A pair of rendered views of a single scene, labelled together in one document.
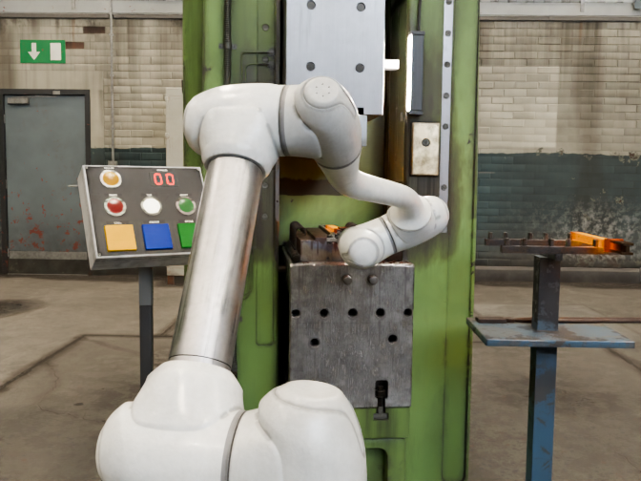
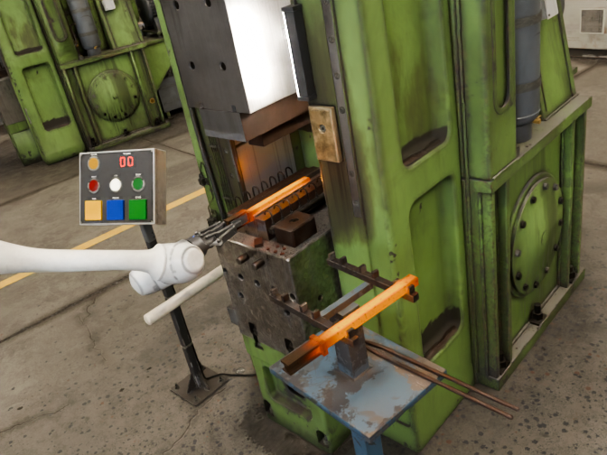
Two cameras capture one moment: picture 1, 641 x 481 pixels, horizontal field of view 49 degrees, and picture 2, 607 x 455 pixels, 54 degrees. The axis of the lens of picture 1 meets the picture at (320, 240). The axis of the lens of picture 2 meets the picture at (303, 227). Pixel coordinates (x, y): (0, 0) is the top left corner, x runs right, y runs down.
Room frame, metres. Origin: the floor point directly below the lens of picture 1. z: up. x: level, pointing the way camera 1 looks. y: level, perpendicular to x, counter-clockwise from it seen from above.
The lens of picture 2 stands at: (1.21, -1.63, 1.86)
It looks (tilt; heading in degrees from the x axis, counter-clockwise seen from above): 27 degrees down; 53
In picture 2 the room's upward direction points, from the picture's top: 11 degrees counter-clockwise
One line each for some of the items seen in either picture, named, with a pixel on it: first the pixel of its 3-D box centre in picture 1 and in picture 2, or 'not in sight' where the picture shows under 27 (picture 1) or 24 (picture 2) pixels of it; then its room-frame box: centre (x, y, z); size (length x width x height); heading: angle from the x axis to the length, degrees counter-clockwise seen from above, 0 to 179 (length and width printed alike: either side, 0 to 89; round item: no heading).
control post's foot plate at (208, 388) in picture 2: not in sight; (197, 377); (2.02, 0.51, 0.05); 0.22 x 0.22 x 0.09; 6
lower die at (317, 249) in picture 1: (325, 241); (287, 198); (2.37, -0.02, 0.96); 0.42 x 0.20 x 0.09; 6
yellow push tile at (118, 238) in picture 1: (119, 238); (94, 210); (1.86, 0.53, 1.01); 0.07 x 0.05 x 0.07; 121
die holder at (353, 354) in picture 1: (340, 318); (312, 262); (2.38, -0.07, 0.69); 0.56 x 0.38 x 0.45; 6
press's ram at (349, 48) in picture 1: (341, 58); (261, 28); (2.37, -0.06, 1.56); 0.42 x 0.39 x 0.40; 6
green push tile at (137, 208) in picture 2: (192, 236); (138, 209); (1.96, 0.36, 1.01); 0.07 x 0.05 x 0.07; 121
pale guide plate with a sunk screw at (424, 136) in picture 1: (424, 149); (325, 134); (2.32, -0.34, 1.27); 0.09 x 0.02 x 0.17; 96
